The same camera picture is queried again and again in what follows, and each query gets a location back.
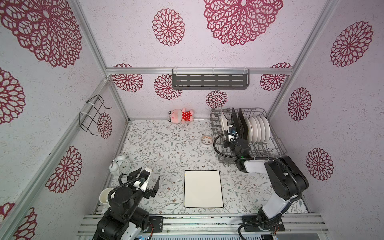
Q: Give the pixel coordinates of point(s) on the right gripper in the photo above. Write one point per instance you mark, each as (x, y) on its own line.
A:
(228, 140)

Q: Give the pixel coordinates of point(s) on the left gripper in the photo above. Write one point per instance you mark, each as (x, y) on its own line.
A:
(153, 192)

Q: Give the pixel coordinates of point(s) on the white square plate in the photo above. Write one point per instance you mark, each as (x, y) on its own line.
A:
(203, 190)
(224, 122)

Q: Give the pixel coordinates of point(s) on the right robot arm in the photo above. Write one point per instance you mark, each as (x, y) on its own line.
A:
(288, 181)

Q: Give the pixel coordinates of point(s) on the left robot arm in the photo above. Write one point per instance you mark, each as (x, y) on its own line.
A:
(124, 219)

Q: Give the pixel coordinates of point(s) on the round white plate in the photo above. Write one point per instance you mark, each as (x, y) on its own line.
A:
(255, 130)
(250, 131)
(267, 129)
(263, 130)
(259, 130)

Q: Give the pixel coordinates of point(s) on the front black square plate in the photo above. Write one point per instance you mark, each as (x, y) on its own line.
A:
(235, 121)

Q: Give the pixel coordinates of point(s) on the black square plate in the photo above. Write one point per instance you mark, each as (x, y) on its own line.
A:
(244, 130)
(235, 121)

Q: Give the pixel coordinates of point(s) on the rear black square plate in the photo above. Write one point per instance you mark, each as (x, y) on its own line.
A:
(244, 130)

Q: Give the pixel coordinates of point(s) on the white alarm clock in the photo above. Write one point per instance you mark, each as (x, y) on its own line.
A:
(120, 165)

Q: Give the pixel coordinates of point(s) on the tape roll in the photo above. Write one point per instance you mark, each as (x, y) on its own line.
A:
(207, 140)

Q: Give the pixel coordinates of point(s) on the white cup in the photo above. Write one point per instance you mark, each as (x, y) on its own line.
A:
(103, 198)

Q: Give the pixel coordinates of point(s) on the pink plush toy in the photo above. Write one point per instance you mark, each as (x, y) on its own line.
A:
(181, 116)

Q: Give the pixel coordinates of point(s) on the grey wire dish rack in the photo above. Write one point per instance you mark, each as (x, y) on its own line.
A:
(273, 148)

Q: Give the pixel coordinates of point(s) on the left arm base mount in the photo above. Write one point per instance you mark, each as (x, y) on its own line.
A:
(155, 224)

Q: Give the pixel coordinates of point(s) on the grey wall shelf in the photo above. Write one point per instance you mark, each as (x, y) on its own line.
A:
(209, 81)

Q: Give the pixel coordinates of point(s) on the black wire wall rack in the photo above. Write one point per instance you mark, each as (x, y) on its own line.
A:
(94, 121)

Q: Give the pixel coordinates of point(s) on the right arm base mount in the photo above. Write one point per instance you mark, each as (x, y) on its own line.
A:
(259, 222)

